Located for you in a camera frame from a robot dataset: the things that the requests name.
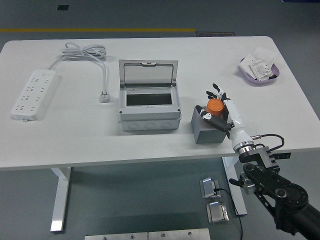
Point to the dark floor plate with text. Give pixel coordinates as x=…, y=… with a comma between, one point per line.
x=215, y=34

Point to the silver floor socket box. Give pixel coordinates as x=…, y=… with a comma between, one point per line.
x=217, y=212
x=208, y=187

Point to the purple shallow dish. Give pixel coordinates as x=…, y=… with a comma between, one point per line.
x=255, y=82

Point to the orange cylindrical battery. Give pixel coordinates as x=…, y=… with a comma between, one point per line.
x=215, y=106

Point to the grey block with round recess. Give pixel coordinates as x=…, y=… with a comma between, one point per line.
x=207, y=135

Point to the white wall socket panel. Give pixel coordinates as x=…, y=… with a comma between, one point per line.
x=261, y=70

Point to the white power strip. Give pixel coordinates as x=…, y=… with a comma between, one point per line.
x=32, y=92

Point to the yellow floor tape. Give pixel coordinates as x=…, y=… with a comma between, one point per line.
x=100, y=30

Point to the clear plastic packet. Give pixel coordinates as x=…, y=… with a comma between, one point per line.
x=265, y=53

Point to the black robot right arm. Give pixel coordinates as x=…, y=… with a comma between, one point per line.
x=282, y=192

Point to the black floor hatch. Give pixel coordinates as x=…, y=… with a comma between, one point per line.
x=62, y=7

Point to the white power plug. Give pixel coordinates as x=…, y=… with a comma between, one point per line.
x=105, y=97

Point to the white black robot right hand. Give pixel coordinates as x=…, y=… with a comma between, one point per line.
x=237, y=125

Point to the grey junction box with lid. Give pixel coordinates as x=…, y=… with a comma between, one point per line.
x=150, y=117

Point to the grey metal plate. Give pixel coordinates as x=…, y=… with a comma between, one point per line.
x=178, y=234
x=115, y=236

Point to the white card packet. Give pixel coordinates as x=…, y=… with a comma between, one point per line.
x=246, y=63

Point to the white table leg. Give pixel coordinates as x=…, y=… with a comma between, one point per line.
x=61, y=200
x=237, y=202

